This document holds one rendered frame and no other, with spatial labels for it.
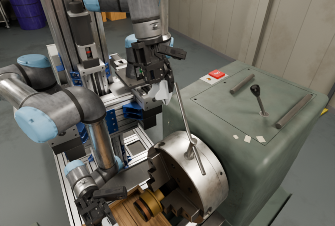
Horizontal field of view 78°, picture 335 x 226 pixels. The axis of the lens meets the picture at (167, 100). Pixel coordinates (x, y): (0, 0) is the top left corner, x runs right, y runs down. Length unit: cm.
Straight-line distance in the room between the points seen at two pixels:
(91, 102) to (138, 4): 34
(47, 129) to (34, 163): 194
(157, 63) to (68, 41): 74
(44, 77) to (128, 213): 70
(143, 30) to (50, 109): 34
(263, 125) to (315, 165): 185
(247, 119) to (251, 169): 20
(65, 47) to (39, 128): 68
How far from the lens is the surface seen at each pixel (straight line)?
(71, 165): 91
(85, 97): 70
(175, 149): 72
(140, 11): 55
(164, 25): 110
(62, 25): 121
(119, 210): 102
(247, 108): 90
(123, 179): 190
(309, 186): 246
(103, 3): 68
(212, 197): 74
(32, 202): 232
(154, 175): 75
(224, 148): 76
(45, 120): 66
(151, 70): 57
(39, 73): 107
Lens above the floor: 178
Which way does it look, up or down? 37 degrees down
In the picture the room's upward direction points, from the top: straight up
